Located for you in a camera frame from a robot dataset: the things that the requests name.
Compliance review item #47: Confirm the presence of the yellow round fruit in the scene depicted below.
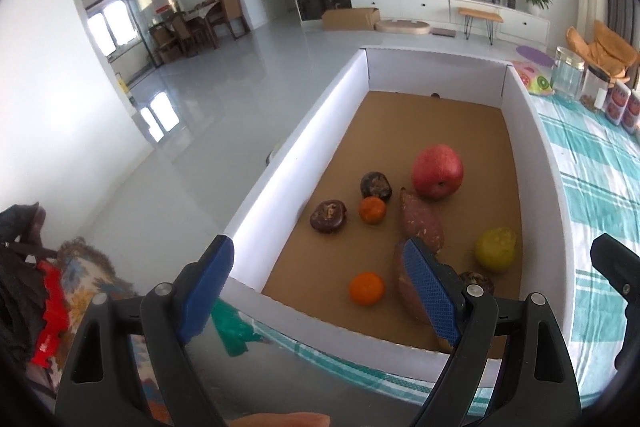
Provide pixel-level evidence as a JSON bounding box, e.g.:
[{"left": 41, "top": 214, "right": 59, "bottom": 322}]
[{"left": 474, "top": 228, "right": 516, "bottom": 273}]

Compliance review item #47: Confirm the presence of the teal checked tablecloth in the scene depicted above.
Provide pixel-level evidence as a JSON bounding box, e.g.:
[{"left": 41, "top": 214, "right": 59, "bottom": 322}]
[{"left": 212, "top": 96, "right": 639, "bottom": 405}]

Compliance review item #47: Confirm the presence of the right white orange canister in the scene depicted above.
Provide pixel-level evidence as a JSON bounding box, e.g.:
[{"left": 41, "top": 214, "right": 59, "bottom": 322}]
[{"left": 620, "top": 90, "right": 640, "bottom": 134}]

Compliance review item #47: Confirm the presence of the white orange canister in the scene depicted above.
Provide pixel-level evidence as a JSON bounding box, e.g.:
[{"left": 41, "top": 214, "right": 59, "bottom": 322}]
[
  {"left": 604, "top": 80, "right": 631, "bottom": 126},
  {"left": 620, "top": 90, "right": 640, "bottom": 134}
]

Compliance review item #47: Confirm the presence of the brown sweet potato far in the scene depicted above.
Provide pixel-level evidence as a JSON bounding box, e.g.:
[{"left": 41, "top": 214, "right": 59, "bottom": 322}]
[{"left": 393, "top": 241, "right": 431, "bottom": 326}]

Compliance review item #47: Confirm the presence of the brown sweet potato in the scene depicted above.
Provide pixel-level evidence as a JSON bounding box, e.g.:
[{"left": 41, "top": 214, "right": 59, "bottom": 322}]
[
  {"left": 399, "top": 187, "right": 445, "bottom": 254},
  {"left": 393, "top": 241, "right": 431, "bottom": 326}
]

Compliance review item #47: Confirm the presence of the left white orange canister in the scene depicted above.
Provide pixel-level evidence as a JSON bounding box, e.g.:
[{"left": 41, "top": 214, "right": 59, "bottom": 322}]
[{"left": 604, "top": 80, "right": 631, "bottom": 126}]

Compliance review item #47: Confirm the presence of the clear jar black lid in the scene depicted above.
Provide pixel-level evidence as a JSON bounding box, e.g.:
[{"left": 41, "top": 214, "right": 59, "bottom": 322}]
[{"left": 579, "top": 65, "right": 611, "bottom": 112}]

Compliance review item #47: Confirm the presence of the clear glass jar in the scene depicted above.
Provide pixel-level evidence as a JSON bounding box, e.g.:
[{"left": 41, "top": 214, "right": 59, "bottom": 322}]
[{"left": 551, "top": 46, "right": 586, "bottom": 100}]

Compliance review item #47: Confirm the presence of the fruit print tissue pack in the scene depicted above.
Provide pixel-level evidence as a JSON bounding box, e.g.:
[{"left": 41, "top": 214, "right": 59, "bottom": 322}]
[{"left": 512, "top": 61, "right": 553, "bottom": 96}]

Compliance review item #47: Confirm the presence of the white cardboard box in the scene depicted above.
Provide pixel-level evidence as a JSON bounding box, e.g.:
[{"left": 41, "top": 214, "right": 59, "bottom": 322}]
[{"left": 222, "top": 46, "right": 574, "bottom": 381}]

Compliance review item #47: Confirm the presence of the brown sweet potato near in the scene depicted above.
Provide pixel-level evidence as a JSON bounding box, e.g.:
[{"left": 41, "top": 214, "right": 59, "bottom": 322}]
[{"left": 399, "top": 187, "right": 445, "bottom": 254}]

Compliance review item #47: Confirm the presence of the red apple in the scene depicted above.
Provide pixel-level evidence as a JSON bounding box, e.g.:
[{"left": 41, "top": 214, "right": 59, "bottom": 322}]
[{"left": 411, "top": 144, "right": 464, "bottom": 200}]

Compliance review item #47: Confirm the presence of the orange lounge chair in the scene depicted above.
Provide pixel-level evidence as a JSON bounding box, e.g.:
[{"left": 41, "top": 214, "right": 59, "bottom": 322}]
[{"left": 565, "top": 20, "right": 639, "bottom": 81}]

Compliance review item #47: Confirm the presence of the small orange tangerine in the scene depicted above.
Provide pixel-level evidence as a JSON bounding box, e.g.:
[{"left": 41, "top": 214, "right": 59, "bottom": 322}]
[{"left": 358, "top": 196, "right": 387, "bottom": 225}]

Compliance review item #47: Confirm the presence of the dark mangosteen behind apple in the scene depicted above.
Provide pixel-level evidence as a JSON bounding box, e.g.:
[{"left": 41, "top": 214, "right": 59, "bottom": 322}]
[{"left": 360, "top": 171, "right": 393, "bottom": 202}]

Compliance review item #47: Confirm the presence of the dark mangosteen near edge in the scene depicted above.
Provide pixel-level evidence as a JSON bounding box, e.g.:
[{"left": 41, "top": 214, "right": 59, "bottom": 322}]
[{"left": 309, "top": 199, "right": 347, "bottom": 233}]

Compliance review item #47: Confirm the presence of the small wooden bench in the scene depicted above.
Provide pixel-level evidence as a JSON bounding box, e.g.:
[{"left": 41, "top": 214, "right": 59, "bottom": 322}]
[{"left": 458, "top": 8, "right": 503, "bottom": 46}]

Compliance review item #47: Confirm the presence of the white tv cabinet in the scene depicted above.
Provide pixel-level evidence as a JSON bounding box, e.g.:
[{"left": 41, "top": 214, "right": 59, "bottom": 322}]
[{"left": 350, "top": 0, "right": 550, "bottom": 48}]

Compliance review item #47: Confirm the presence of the brown cardboard box on floor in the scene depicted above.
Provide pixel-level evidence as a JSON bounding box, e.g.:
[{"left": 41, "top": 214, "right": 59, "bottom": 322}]
[{"left": 321, "top": 8, "right": 381, "bottom": 31}]

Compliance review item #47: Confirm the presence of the dining table with chairs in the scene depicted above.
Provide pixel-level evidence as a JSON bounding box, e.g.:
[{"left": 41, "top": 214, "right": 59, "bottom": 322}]
[{"left": 149, "top": 0, "right": 250, "bottom": 64}]

